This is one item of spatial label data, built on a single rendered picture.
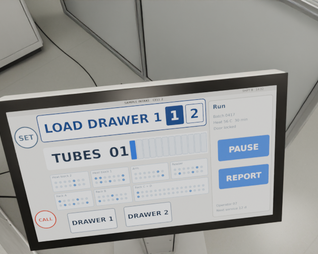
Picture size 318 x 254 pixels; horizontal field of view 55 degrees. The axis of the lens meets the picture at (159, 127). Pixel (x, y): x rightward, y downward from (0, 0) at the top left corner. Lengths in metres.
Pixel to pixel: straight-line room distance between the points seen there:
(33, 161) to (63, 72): 1.73
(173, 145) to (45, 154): 0.23
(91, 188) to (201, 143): 0.22
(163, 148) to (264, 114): 0.20
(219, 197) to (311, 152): 1.41
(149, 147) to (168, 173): 0.06
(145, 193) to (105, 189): 0.08
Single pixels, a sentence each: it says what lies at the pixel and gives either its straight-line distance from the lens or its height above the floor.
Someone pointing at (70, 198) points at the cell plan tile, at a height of 1.05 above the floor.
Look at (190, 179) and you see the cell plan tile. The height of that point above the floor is 1.06.
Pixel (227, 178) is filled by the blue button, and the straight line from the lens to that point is 0.61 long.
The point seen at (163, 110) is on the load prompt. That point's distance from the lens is 0.54.
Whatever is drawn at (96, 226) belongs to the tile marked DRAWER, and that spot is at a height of 0.99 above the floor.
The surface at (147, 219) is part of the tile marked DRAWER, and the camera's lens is 0.63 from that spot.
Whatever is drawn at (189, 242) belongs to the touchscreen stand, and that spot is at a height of 0.04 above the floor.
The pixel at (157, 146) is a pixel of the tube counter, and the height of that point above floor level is 1.11.
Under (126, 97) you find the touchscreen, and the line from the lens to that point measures 0.53.
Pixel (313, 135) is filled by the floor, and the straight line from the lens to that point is 2.07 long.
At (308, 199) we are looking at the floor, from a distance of 1.86.
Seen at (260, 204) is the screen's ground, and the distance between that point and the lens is 0.66.
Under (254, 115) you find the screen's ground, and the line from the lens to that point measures 0.58.
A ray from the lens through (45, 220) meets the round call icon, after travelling 0.65.
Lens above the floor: 1.60
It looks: 58 degrees down
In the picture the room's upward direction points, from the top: 3 degrees counter-clockwise
